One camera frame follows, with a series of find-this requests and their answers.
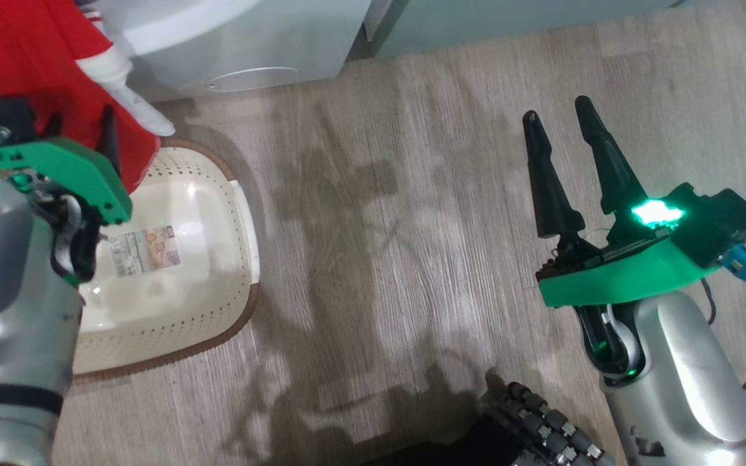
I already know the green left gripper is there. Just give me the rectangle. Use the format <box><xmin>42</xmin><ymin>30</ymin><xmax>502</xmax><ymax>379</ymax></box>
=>
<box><xmin>0</xmin><ymin>105</ymin><xmax>133</xmax><ymax>225</ymax></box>

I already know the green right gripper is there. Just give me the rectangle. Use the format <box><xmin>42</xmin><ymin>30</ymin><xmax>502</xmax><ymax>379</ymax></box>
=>
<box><xmin>522</xmin><ymin>95</ymin><xmax>720</xmax><ymax>308</ymax></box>

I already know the red and white jersey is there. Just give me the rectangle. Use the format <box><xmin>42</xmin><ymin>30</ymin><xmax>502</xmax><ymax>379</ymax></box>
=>
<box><xmin>0</xmin><ymin>0</ymin><xmax>176</xmax><ymax>195</ymax></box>

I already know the white front-load washing machine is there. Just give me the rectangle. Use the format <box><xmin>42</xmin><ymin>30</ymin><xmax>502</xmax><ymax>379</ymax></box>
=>
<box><xmin>98</xmin><ymin>0</ymin><xmax>374</xmax><ymax>101</ymax></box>

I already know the basket product label sticker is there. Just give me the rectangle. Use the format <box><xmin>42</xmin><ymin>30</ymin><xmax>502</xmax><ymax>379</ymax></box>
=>
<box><xmin>109</xmin><ymin>225</ymin><xmax>181</xmax><ymax>279</ymax></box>

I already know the white perforated laundry basket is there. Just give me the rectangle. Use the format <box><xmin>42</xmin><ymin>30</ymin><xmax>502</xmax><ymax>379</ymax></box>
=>
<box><xmin>72</xmin><ymin>137</ymin><xmax>261</xmax><ymax>383</ymax></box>

